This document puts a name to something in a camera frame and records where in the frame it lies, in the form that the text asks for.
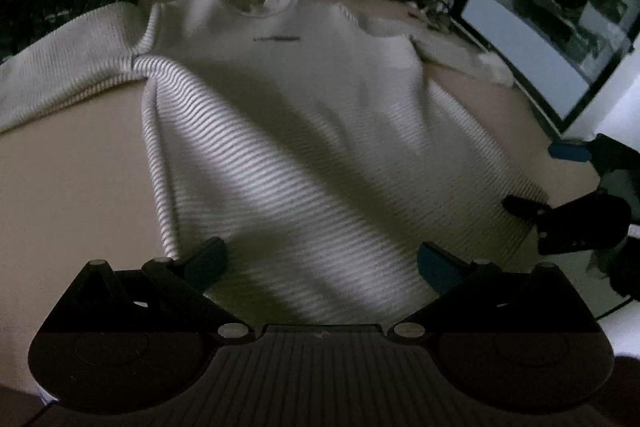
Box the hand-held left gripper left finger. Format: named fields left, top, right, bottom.
left=39, top=236, right=252, bottom=344

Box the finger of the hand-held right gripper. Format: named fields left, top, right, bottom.
left=547, top=133, right=640, bottom=174
left=501, top=188, right=632, bottom=256

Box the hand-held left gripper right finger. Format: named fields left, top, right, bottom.
left=387, top=242, right=604, bottom=346

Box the white ribbed sweater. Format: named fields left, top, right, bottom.
left=0, top=0, right=551, bottom=325

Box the computer monitor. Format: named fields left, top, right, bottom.
left=450, top=0, right=640, bottom=135

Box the black keyboard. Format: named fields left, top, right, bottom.
left=0, top=0, right=143, bottom=65

